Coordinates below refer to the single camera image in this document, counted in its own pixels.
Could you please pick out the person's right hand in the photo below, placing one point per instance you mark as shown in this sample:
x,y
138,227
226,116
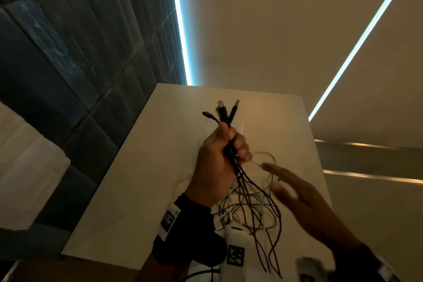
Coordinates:
x,y
314,212

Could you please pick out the person's left hand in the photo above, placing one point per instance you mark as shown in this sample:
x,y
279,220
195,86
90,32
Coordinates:
x,y
211,172

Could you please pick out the person's left forearm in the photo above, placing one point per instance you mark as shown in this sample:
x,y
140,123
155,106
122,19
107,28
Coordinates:
x,y
155,272

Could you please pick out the metal trim strip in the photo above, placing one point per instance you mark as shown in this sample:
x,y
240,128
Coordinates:
x,y
363,144
370,176

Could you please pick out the white table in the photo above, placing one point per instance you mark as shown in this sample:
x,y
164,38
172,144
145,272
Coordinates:
x,y
125,199

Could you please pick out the blue LED light strip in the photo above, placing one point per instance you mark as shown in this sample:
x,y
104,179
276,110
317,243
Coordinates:
x,y
180,27
362,39

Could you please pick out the white cushion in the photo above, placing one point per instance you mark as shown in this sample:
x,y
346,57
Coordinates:
x,y
29,172

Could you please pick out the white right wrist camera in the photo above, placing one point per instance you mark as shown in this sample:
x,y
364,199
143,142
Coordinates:
x,y
310,268

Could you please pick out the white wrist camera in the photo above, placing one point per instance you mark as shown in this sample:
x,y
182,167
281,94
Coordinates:
x,y
310,268
234,238

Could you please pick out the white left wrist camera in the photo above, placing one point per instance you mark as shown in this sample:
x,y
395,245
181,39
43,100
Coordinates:
x,y
234,238

